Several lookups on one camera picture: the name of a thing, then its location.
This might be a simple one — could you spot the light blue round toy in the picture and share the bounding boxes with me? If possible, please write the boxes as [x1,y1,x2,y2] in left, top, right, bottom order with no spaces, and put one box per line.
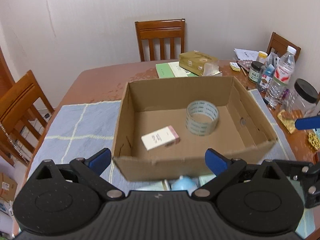
[171,176,197,195]

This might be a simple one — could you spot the clear tape roll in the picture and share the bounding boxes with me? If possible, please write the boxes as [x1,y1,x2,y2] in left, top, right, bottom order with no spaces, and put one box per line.
[185,100,219,136]

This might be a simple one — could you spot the white pink KASI box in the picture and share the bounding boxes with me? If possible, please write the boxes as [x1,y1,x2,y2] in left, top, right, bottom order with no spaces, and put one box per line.
[141,126,180,151]

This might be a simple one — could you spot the green white tissue pack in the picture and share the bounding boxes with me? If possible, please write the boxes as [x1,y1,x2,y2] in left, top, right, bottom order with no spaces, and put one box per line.
[137,179,171,191]

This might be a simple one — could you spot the gold ornament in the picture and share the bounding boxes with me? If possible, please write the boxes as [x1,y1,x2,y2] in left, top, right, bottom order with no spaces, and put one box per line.
[308,132,320,151]

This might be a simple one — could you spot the gold blister pack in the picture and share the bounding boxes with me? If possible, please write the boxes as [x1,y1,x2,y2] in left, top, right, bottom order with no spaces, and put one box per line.
[277,109,303,134]

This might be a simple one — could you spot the large black-lidded plastic jar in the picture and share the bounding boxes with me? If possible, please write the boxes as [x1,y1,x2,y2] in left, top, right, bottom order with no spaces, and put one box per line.
[281,78,318,120]

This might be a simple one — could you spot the blue checked towel mat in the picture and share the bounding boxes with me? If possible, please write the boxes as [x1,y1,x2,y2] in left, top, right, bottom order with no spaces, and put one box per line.
[26,89,316,240]

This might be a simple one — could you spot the clear water bottle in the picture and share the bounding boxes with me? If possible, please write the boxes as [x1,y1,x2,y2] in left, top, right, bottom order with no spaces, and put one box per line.
[265,46,296,108]

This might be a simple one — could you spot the black pen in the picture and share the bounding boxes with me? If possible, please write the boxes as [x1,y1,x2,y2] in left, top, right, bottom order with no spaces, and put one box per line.
[263,98,275,109]

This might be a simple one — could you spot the small blue-capped bottle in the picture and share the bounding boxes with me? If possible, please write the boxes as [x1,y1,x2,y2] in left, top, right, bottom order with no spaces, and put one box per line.
[257,64,275,92]

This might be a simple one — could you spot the brown cardboard box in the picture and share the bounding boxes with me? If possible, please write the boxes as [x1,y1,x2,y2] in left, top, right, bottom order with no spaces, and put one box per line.
[113,76,277,181]

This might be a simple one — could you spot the small dark-lidded glass jar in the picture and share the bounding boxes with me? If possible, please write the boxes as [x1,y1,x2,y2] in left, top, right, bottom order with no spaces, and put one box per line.
[248,61,264,83]

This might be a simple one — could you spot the cardboard box on floor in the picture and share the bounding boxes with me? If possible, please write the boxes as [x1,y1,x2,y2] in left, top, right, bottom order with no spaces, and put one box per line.
[0,172,17,201]

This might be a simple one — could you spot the yellow-lidded small jar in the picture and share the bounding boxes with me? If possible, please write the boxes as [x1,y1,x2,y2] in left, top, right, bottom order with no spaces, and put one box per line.
[256,51,268,64]

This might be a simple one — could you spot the wooden chair at right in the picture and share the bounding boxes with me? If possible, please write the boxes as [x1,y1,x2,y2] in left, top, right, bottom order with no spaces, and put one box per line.
[266,32,301,61]

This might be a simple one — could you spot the wooden chair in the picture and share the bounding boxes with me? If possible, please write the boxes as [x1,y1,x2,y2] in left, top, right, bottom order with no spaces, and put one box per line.
[0,69,55,167]
[135,18,185,62]
[266,32,301,61]

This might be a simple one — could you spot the wooden chair at left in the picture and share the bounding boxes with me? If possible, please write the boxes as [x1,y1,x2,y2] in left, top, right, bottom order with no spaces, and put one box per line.
[0,69,55,167]

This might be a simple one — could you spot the small yellow box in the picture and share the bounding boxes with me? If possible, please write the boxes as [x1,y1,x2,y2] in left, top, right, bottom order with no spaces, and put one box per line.
[229,62,241,72]

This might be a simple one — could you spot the stack of white papers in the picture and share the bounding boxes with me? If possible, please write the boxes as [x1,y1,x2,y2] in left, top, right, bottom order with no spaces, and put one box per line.
[234,48,259,61]

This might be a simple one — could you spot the gold tissue box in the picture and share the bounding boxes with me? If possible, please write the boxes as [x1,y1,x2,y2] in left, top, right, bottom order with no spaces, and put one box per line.
[179,50,219,76]

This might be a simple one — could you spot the green white book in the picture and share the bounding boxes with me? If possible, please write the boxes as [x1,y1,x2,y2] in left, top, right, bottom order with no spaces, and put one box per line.
[155,61,223,79]

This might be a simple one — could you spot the wooden chair at back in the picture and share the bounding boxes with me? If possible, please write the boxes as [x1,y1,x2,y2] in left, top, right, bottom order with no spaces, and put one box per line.
[135,18,185,62]

